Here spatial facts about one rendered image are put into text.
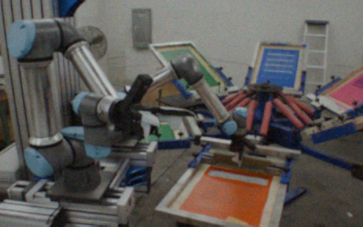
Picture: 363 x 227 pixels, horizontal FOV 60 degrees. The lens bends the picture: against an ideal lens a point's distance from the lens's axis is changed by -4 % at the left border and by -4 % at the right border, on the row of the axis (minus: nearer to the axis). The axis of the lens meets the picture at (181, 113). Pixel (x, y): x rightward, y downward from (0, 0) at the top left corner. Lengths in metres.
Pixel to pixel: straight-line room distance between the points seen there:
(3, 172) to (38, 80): 0.68
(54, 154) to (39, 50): 0.36
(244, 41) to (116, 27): 2.69
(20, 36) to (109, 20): 6.15
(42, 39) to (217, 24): 5.26
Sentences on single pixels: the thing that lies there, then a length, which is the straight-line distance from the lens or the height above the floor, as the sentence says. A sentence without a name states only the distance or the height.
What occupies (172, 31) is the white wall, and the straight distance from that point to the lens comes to 6.51.
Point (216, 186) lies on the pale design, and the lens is 1.93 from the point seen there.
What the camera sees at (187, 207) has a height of 0.95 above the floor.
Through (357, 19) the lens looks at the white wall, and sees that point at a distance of 5.99.
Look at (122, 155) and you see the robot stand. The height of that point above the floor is 1.18.
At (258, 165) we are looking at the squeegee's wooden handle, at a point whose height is 1.02.
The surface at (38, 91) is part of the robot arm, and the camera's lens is 1.14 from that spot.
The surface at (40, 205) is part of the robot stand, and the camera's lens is 1.45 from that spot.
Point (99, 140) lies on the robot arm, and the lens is 0.98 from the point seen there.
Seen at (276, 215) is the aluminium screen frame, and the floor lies 0.99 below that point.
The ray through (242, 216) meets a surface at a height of 0.95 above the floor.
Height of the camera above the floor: 1.93
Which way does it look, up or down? 18 degrees down
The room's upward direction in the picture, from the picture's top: straight up
